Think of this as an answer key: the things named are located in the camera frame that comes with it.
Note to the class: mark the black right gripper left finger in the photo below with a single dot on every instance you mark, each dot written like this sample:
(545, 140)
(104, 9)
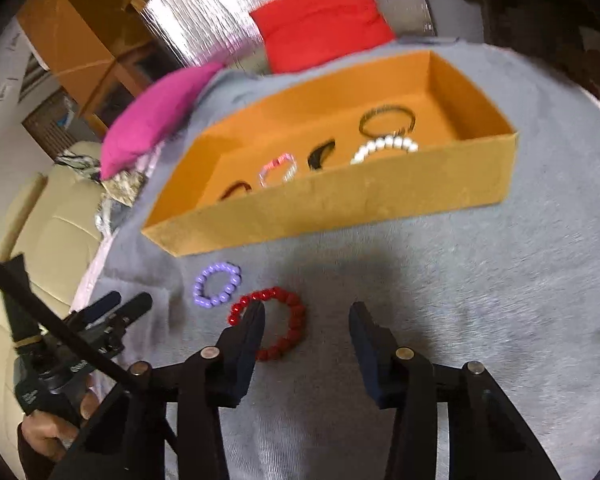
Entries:
(178, 405)

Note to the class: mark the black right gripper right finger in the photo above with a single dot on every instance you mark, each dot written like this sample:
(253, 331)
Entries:
(488, 437)

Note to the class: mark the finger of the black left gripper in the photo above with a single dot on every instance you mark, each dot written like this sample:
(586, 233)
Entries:
(94, 312)
(120, 316)

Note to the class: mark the dark red bangle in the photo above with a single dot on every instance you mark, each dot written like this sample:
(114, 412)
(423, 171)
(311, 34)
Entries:
(238, 186)

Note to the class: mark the black hair clip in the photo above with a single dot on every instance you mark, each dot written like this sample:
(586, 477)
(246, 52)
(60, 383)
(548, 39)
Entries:
(319, 154)

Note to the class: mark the bronze metal bangle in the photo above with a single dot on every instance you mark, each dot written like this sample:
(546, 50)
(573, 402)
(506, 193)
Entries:
(387, 120)

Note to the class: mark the left hand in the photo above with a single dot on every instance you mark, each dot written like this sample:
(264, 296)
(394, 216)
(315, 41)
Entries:
(49, 434)

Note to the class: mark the pink bed sheet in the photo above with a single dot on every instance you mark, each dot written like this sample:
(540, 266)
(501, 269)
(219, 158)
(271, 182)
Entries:
(109, 218)

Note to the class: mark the beige sofa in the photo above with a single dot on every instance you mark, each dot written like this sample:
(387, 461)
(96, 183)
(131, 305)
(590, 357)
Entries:
(52, 223)

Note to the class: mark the patterned gold fabric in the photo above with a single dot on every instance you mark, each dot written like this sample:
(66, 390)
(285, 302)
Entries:
(125, 186)

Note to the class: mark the grey blanket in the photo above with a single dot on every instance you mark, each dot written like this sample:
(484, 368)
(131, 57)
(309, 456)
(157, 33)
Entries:
(515, 286)

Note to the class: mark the magenta pillow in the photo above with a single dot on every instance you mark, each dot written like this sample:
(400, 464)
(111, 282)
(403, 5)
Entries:
(153, 116)

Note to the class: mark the wooden side table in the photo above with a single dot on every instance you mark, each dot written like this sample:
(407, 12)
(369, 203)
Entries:
(94, 48)

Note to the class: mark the orange cardboard box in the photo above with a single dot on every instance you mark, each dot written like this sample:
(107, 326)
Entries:
(460, 154)

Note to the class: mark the red cushion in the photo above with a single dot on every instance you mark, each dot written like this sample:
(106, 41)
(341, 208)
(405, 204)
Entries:
(302, 34)

